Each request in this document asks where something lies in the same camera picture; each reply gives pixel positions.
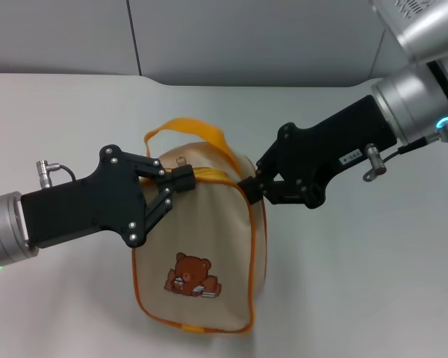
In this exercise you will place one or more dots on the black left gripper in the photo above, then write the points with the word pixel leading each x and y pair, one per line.
pixel 82 209

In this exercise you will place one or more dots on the beige food bag orange trim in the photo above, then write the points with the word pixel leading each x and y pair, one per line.
pixel 205 231

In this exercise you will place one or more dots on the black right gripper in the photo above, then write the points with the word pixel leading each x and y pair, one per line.
pixel 332 145

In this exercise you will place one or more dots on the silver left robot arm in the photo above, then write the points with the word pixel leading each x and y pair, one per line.
pixel 2 231

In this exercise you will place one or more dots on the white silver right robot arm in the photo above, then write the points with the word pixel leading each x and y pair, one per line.
pixel 414 100

